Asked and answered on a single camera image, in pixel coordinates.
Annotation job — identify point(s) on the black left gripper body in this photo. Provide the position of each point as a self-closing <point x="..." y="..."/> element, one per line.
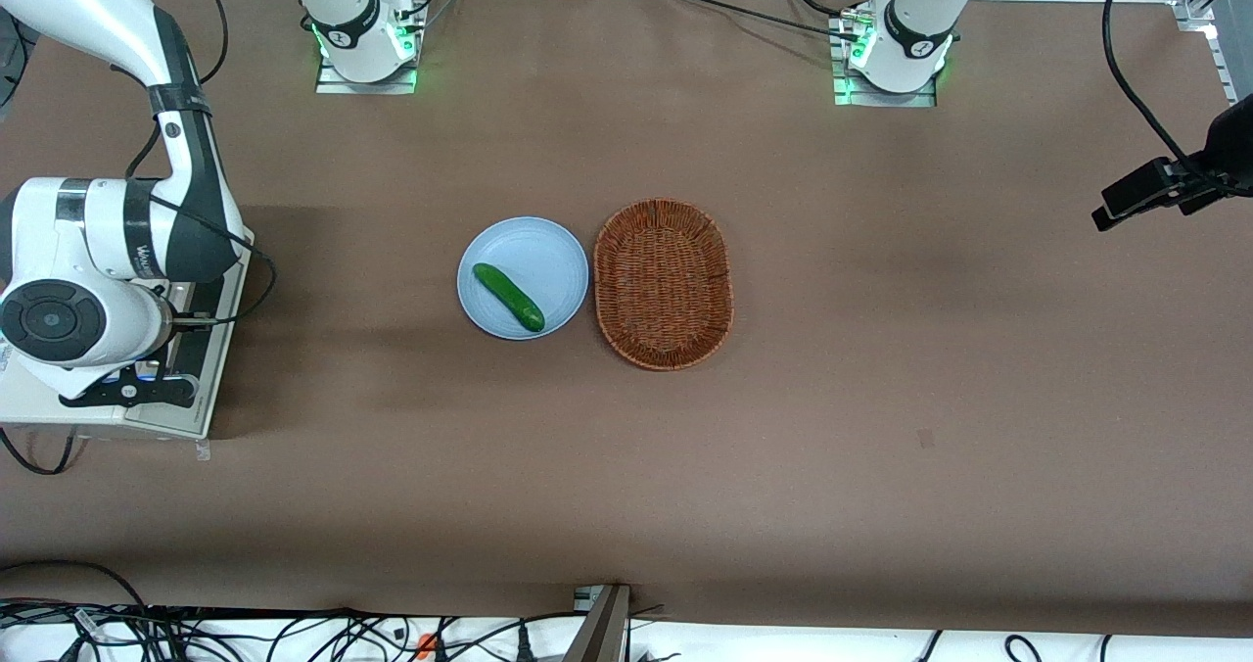
<point x="1229" y="149"/>

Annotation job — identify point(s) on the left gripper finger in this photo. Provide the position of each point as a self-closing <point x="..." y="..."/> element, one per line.
<point x="1140" y="192"/>
<point x="1202" y="200"/>

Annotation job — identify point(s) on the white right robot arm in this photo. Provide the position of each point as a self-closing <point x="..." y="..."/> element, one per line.
<point x="98" y="241"/>

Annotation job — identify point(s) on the white toaster oven body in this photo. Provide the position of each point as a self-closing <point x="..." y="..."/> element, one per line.
<point x="39" y="409"/>

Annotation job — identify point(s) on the clear tape piece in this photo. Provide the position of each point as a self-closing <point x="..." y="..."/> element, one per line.
<point x="203" y="449"/>

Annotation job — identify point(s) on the brown table cover sheet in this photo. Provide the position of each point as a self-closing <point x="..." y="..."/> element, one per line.
<point x="881" y="398"/>

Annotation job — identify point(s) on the green cucumber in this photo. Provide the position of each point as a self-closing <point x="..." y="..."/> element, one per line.
<point x="509" y="297"/>

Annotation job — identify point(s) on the light blue plate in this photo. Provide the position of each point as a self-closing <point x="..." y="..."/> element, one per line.
<point x="548" y="260"/>

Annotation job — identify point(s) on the brown wicker basket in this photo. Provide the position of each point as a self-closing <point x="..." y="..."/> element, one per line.
<point x="664" y="285"/>

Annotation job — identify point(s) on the aluminium frame profile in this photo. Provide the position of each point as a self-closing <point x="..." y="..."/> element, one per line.
<point x="1196" y="14"/>

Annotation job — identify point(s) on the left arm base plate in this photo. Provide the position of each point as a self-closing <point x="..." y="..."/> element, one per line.
<point x="852" y="99"/>

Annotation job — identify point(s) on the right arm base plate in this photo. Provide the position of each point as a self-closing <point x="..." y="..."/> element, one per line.
<point x="338" y="86"/>

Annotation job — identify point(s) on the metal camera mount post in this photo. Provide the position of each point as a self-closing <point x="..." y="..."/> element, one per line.
<point x="602" y="633"/>

